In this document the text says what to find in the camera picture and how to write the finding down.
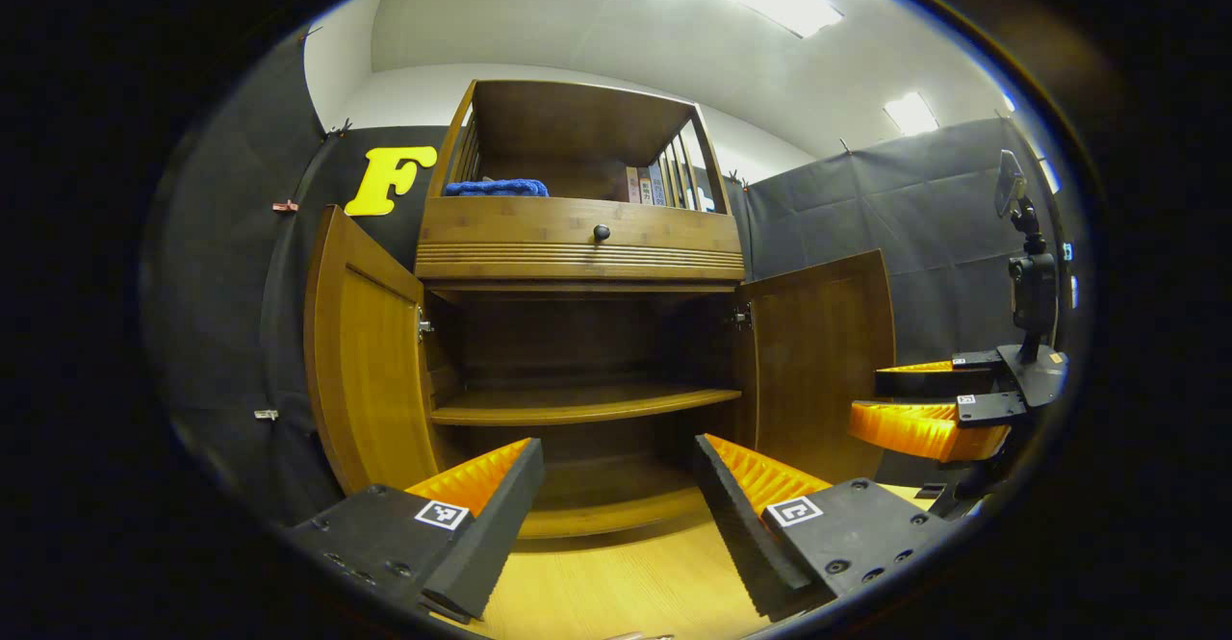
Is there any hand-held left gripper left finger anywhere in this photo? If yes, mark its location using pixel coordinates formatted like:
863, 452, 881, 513
289, 438, 545, 622

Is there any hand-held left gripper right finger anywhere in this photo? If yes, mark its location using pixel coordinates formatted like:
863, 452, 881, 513
693, 433, 959, 622

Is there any wooden shoe cabinet door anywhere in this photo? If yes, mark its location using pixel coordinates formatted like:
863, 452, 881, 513
736, 249, 896, 487
303, 205, 444, 497

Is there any wooden double-door shoe cabinet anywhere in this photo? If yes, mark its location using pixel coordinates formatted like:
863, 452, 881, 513
303, 79, 896, 540

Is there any wooden inner cabinet shelf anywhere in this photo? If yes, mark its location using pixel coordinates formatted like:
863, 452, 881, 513
430, 382, 742, 427

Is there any wooden cabinet drawer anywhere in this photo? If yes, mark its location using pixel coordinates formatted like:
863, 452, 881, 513
414, 196, 747, 282

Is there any small ceiling light panel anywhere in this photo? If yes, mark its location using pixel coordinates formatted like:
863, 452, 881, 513
884, 91, 939, 137

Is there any black backdrop cloth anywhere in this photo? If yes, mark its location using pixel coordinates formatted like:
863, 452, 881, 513
140, 29, 1093, 525

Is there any blue folded cloth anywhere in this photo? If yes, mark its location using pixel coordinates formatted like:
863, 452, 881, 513
443, 178, 550, 198

